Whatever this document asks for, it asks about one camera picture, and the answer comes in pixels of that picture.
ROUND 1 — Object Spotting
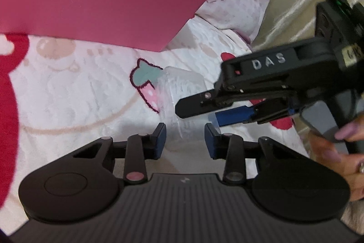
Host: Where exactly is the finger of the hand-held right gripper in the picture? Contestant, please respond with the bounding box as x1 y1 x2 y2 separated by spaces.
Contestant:
209 97 302 127
175 89 297 119

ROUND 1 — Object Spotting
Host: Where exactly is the clear plastic packet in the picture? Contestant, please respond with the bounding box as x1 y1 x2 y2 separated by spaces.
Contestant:
155 67 221 144

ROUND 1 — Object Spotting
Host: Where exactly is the person's right hand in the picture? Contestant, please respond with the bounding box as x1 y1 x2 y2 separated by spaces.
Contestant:
308 117 364 203

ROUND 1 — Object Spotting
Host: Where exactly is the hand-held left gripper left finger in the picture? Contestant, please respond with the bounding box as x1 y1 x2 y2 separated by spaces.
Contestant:
72 123 167 184

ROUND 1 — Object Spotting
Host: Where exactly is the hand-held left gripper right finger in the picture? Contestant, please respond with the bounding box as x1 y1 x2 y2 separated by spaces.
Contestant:
204 123 288 184

